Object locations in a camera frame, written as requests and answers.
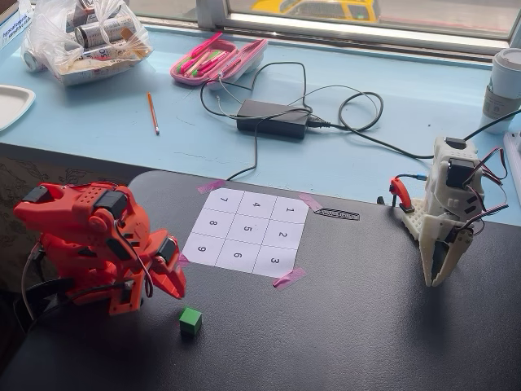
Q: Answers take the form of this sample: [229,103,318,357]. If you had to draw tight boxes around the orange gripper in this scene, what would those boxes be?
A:
[147,228,188,301]

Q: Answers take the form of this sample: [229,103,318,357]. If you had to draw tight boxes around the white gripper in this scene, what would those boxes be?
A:
[418,213,475,288]

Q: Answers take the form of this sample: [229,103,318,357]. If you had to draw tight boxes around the green cube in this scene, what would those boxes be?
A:
[178,306,204,338]

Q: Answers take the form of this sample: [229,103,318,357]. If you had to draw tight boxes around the white numbered grid paper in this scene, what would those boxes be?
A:
[182,187,310,279]

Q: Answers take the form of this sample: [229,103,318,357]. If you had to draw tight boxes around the orange curved clamp lever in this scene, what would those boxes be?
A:
[388,175,416,213]

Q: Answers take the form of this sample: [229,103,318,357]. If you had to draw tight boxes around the black striped rectangular sticker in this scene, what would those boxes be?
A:
[312,207,361,222]

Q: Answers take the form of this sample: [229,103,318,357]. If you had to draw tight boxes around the white power strip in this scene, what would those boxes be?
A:
[503,130,521,170]

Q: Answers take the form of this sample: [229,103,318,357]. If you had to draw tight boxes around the orange pencil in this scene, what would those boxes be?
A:
[147,91,160,136]

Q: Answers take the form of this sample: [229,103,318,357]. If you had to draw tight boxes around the black power adapter brick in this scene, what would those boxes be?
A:
[235,99,311,140]

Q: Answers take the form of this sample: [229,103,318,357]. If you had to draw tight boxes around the paper coffee cup with lid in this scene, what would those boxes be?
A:
[479,47,521,135]

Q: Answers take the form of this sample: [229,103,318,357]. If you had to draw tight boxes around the wooden pencil in case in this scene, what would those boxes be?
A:
[185,51,223,77]

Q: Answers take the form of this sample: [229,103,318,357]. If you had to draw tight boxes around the white food tray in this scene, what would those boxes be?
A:
[55,56,154,87]

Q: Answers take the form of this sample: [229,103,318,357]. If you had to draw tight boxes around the pink marker pen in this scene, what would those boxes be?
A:
[195,51,230,77]

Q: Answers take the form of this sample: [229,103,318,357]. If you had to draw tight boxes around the pink pencil case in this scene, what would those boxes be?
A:
[169,37,269,91]

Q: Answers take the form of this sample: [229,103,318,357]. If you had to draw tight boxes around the long pink pen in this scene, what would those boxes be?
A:
[190,32,224,58]

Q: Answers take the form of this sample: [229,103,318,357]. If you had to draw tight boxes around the white paper plate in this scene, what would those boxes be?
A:
[0,84,37,134]

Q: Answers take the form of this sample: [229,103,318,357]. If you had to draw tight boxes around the printed drink can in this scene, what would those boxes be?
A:
[75,15,138,49]

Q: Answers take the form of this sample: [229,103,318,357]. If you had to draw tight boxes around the silver drink can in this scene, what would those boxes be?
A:
[22,47,48,74]

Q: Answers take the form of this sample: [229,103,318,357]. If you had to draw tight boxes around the yellow car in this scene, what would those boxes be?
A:
[248,0,379,24]

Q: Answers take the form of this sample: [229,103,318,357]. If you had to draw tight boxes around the clear plastic bag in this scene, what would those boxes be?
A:
[22,0,155,87]

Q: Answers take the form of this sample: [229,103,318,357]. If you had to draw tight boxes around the blue white printed box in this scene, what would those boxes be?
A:
[0,10,34,52]

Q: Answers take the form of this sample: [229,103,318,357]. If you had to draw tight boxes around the dark book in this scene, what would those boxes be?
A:
[0,0,20,21]

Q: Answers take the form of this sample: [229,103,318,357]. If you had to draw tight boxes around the red black servo wires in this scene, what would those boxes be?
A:
[462,147,510,237]

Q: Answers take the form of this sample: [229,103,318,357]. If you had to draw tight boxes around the black cable of white arm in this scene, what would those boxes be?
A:
[463,108,521,143]

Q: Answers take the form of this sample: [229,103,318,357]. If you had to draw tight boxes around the thin black adapter cable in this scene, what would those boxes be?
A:
[199,61,313,182]

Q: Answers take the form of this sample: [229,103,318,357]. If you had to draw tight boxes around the thick black adapter cable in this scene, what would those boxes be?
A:
[303,84,436,160]

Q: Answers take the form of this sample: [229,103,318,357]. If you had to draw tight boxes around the white window frame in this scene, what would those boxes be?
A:
[129,0,521,56]

